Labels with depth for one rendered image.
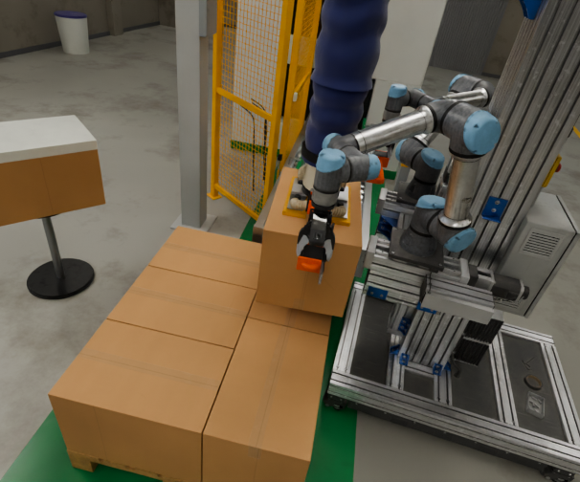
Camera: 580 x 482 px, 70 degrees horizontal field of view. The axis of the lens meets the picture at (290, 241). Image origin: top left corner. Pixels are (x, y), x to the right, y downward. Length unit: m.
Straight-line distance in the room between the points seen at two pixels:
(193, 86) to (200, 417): 2.12
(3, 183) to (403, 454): 2.42
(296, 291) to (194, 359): 0.51
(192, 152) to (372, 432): 2.20
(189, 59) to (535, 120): 2.07
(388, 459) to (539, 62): 1.84
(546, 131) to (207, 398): 1.60
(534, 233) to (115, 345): 1.78
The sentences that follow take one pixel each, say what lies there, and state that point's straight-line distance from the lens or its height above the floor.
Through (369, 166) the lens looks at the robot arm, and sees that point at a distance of 1.21.
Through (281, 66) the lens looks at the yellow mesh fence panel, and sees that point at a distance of 2.90.
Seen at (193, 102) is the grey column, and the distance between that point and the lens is 3.06.
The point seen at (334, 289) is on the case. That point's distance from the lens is 1.80.
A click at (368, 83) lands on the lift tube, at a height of 1.62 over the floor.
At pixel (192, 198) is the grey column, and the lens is 3.38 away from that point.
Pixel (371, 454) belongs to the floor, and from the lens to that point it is 2.36.
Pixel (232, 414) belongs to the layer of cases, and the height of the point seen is 0.54.
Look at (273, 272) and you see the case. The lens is 1.78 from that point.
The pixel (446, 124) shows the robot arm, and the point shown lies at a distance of 1.43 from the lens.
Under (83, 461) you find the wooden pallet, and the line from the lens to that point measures 2.22.
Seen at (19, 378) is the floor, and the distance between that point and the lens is 2.68.
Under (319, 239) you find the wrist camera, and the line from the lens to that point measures 1.18.
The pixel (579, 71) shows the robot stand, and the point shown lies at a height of 1.78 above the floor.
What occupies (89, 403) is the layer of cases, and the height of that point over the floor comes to 0.54.
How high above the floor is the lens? 2.00
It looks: 35 degrees down
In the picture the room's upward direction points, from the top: 9 degrees clockwise
